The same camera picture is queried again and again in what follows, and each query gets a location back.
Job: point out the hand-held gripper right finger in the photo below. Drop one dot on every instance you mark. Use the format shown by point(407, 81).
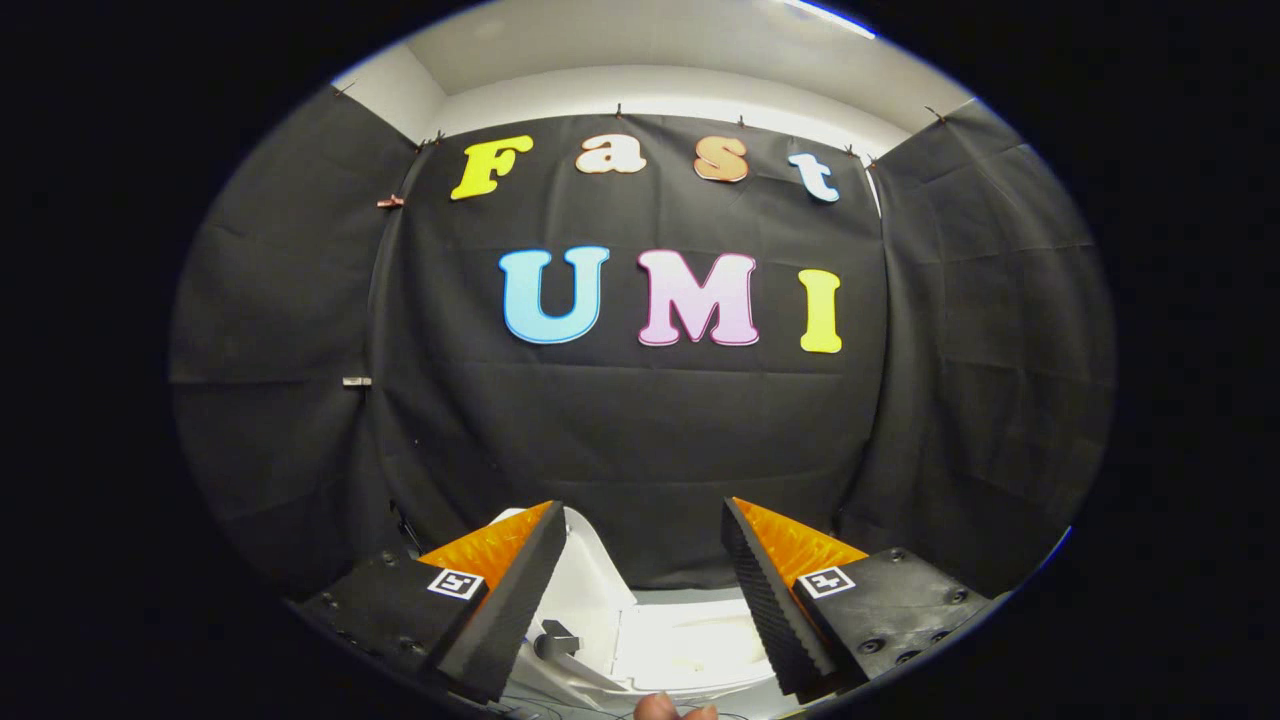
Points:
point(765, 600)

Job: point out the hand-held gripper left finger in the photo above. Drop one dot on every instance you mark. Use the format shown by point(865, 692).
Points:
point(515, 600)

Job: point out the grey toilet hinge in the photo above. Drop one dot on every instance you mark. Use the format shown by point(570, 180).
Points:
point(556, 640)

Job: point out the white toilet seat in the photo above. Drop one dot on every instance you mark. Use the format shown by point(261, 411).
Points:
point(690, 640)

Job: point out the black backdrop cloth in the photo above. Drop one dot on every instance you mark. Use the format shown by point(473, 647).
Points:
point(640, 440)

